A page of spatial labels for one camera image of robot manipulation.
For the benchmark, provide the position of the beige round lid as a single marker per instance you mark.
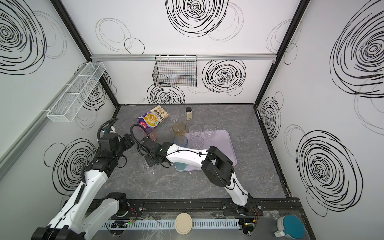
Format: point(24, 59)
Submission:
point(183, 223)

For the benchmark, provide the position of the white mesh wall shelf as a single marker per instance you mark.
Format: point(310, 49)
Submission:
point(76, 93)

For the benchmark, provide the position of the pink drinking glass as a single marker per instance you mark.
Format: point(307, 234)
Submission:
point(152, 133)

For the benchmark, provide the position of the lilac plastic tray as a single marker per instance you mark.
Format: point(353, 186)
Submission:
point(223, 142)

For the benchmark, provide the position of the teal drinking glass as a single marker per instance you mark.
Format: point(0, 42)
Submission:
point(180, 166)

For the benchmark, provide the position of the white slotted cable duct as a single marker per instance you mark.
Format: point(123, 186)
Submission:
point(198, 224)

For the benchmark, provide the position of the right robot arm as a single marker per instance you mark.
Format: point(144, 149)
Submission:
point(217, 167)

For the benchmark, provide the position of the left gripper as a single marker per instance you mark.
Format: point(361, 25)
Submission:
point(127, 142)

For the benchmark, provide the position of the blue drinking glass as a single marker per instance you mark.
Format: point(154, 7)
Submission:
point(181, 141)

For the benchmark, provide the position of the clear ribbed glass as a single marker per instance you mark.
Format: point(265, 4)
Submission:
point(173, 114)

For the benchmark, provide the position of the black wire basket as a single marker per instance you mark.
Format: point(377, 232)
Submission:
point(176, 70)

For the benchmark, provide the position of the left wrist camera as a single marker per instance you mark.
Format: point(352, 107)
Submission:
point(108, 129)

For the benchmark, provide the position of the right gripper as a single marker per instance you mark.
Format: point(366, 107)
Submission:
point(149, 153)

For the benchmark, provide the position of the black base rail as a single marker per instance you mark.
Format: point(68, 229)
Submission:
point(226, 207)

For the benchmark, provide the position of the yellow drinking glass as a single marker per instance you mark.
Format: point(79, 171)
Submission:
point(179, 129)

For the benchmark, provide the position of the colourful snack bag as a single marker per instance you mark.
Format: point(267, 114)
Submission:
point(152, 118)

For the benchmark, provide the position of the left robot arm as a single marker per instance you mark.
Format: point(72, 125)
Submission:
point(72, 223)

